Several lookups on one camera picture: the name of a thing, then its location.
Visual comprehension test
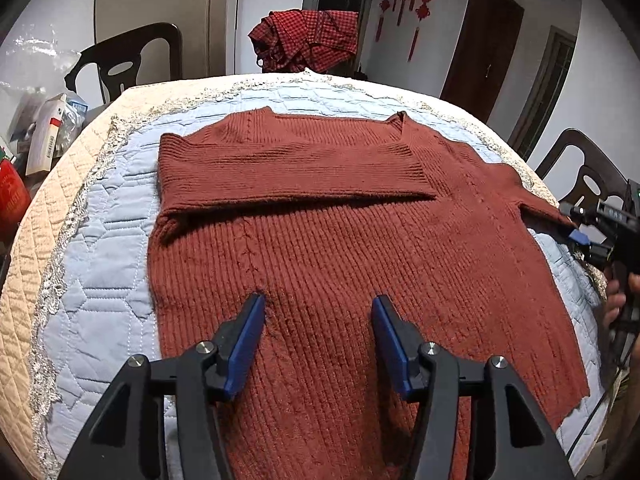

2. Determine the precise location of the rust red knit sweater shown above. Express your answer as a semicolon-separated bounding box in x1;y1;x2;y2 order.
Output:
148;108;589;479

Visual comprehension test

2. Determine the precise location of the person right hand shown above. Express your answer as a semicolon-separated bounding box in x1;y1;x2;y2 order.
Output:
603;271;640;328

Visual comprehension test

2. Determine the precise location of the dark wooden chair right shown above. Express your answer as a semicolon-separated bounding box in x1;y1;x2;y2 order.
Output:
536;128;628;208

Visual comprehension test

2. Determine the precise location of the dark wooden chair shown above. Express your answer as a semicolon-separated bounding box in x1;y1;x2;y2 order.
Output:
64;22;183;103
536;128;628;208

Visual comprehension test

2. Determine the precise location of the blue quilted table cover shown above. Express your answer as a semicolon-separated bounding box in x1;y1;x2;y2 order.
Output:
0;70;609;480

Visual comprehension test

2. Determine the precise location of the dark brown door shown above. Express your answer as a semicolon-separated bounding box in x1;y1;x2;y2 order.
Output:
440;0;524;122

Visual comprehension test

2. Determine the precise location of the red sauce bottle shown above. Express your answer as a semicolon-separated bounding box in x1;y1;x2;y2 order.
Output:
0;157;30;243

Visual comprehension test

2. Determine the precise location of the white tube box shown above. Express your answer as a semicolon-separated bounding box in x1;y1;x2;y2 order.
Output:
26;93;66;177

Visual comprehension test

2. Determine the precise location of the clear plastic bag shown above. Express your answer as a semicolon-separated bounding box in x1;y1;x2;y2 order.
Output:
1;35;80;155

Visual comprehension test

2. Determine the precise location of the red checkered cloth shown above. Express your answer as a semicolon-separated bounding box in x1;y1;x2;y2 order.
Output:
248;9;359;74

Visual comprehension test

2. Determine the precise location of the dark wooden chair far left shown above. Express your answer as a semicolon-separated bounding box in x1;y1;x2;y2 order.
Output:
64;22;183;103

